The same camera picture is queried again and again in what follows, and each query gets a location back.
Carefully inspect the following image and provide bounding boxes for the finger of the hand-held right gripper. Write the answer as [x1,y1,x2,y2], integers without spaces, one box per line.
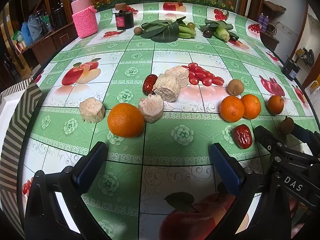
[292,124,320,153]
[254,126,288,156]

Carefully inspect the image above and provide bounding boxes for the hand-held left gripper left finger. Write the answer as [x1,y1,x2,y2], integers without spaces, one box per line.
[25,141,109,240]

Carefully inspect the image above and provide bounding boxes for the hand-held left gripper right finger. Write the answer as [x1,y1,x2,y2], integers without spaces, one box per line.
[209,142,293,240]

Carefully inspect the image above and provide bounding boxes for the small brown fruit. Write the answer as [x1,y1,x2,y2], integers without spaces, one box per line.
[279,116,295,135]

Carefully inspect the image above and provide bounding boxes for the red date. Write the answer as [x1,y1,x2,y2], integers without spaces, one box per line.
[142,74,157,95]
[233,124,253,150]

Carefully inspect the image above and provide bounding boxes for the round beige cake piece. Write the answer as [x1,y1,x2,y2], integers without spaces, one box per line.
[139,94,164,124]
[165,65,190,88]
[79,97,105,123]
[153,73,182,102]

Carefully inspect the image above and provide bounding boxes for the large orange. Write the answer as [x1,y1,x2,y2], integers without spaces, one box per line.
[107,103,145,138]

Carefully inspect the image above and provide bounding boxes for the striped paper tray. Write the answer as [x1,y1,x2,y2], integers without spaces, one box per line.
[0,79,43,230]

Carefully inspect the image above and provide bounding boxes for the small orange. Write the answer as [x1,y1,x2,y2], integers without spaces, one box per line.
[267,95,285,115]

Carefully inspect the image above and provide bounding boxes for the white plastic bag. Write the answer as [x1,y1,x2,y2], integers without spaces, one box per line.
[309,80,320,105]

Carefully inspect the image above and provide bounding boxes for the brown kiwi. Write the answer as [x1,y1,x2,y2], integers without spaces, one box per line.
[227,79,245,96]

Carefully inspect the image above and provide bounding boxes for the black box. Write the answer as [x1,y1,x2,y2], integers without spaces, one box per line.
[282,57,300,81]

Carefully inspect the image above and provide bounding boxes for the green corn cob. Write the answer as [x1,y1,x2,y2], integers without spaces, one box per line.
[212,26,230,42]

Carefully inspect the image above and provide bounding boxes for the wooden cabinet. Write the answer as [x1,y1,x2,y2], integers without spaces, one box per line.
[0,0,78,80]

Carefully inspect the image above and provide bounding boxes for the green printed tablecloth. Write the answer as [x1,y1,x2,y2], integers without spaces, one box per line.
[21,1,317,240]

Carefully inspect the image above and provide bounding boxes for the green peppers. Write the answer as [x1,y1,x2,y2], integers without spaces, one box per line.
[178,25,197,39]

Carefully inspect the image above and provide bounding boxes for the pink bottle with knit sleeve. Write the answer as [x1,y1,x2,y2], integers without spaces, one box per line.
[71,0,98,38]

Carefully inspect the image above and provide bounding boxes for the dark green leaf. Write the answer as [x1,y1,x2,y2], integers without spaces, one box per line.
[141,21,173,38]
[151,21,179,42]

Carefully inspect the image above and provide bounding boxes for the green package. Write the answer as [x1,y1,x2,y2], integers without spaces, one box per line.
[12,30,25,49]

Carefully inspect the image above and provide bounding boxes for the blue plastic jug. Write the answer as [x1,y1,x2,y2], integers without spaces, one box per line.
[21,21,33,43]

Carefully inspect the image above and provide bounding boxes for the grey plastic jug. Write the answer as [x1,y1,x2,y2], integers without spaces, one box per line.
[27,14,47,42]

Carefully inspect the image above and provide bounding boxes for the black jar red label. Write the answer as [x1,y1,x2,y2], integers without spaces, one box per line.
[115,4,135,30]

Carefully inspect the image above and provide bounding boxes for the black thermos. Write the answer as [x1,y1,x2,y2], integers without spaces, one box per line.
[51,4,67,29]

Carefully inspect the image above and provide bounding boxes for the wooden wall shelf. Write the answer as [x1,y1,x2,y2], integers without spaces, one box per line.
[262,0,287,14]

